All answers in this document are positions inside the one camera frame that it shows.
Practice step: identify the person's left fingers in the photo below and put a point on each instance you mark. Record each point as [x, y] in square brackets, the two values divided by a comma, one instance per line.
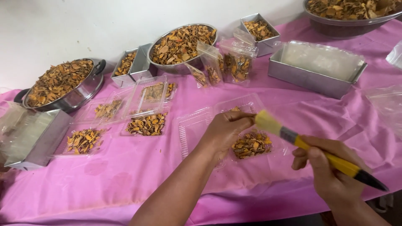
[243, 118]

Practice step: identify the person's right hand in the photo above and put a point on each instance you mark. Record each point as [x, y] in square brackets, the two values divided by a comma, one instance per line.
[336, 182]

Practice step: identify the small steel rectangular tin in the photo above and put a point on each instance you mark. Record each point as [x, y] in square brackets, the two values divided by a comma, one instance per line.
[122, 80]
[141, 67]

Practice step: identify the empty clear plastic bag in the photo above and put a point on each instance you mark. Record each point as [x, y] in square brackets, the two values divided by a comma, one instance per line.
[386, 106]
[396, 56]

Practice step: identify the large steel rectangular tin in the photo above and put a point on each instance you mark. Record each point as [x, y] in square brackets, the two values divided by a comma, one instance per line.
[301, 80]

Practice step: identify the person's left hand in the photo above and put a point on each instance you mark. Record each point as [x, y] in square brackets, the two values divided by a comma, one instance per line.
[219, 135]

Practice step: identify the pile of dried orange slices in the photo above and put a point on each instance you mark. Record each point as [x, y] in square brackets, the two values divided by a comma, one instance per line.
[259, 29]
[158, 91]
[83, 141]
[348, 8]
[147, 124]
[251, 145]
[108, 110]
[182, 44]
[126, 63]
[58, 81]

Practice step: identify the open clear plastic clamshell container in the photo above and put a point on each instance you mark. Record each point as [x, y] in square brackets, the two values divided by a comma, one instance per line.
[194, 131]

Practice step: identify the steel colander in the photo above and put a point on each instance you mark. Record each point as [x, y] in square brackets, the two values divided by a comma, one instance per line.
[180, 68]

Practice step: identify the small steel square tin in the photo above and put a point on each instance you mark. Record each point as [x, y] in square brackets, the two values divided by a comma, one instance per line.
[267, 45]

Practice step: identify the pink tablecloth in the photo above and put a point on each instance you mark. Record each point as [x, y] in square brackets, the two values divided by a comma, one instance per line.
[267, 185]

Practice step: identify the large steel bowl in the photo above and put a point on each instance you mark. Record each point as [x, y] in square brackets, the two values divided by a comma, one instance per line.
[342, 28]

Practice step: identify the clear bag of dried slices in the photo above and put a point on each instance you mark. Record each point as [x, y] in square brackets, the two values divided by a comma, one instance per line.
[238, 64]
[199, 77]
[212, 66]

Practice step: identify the stack of clear plastic bags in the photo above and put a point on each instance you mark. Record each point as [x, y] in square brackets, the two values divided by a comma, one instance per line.
[18, 135]
[320, 59]

